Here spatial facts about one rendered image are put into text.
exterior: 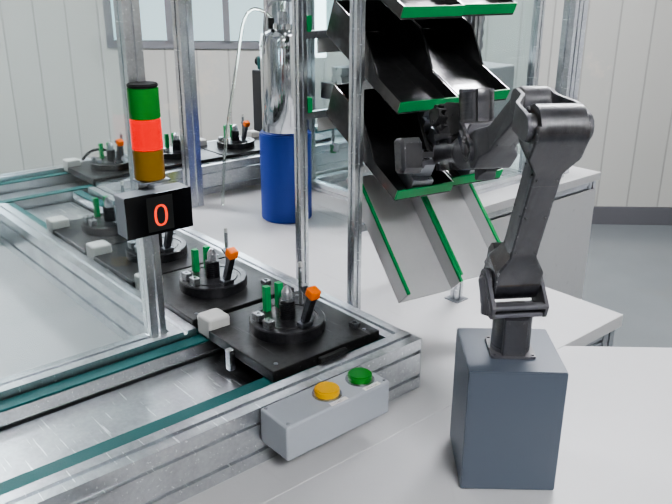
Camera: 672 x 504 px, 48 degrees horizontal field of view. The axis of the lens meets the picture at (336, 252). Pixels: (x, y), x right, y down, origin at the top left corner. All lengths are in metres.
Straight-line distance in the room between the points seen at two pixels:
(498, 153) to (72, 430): 0.78
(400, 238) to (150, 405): 0.59
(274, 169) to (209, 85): 2.75
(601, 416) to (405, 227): 0.51
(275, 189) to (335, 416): 1.19
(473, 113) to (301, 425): 0.56
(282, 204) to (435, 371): 0.96
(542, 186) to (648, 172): 4.34
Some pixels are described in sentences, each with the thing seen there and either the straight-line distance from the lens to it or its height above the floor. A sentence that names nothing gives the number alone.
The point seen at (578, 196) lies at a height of 0.79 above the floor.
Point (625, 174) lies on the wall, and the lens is 5.29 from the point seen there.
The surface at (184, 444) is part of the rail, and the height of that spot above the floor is 0.95.
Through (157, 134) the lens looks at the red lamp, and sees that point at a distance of 1.26.
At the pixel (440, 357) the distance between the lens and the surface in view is 1.54.
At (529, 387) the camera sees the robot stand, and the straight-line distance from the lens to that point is 1.11.
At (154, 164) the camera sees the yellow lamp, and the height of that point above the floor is 1.29.
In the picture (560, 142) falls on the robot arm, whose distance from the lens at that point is 0.95.
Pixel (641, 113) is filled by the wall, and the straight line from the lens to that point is 5.22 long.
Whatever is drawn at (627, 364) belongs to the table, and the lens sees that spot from 1.61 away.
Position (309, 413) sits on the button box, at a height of 0.96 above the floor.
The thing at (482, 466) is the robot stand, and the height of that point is 0.90.
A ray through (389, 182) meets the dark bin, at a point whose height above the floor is 1.22.
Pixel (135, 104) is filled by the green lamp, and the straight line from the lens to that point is 1.25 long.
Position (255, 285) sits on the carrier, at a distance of 1.58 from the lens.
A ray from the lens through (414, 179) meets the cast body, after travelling 1.41.
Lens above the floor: 1.59
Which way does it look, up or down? 21 degrees down
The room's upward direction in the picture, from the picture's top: straight up
